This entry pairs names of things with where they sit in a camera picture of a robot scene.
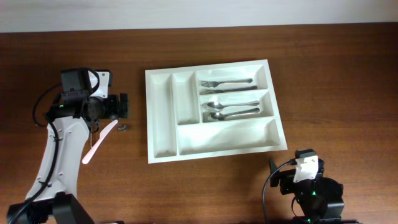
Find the steel fork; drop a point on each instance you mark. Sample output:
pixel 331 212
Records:
pixel 216 91
pixel 214 84

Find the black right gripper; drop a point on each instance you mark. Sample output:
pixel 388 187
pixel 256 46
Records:
pixel 285 179

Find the small steel teaspoon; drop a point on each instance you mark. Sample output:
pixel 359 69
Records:
pixel 122 127

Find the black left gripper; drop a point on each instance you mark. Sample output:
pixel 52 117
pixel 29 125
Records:
pixel 114 112

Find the steel spoon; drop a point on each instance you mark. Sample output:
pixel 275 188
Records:
pixel 216 106
pixel 218 116

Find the white plastic knife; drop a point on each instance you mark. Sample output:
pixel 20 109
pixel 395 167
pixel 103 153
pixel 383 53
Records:
pixel 89 155

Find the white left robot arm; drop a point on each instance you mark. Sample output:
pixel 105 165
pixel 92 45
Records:
pixel 75 128

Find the white cutlery tray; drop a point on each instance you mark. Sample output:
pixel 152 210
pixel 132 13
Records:
pixel 177 124

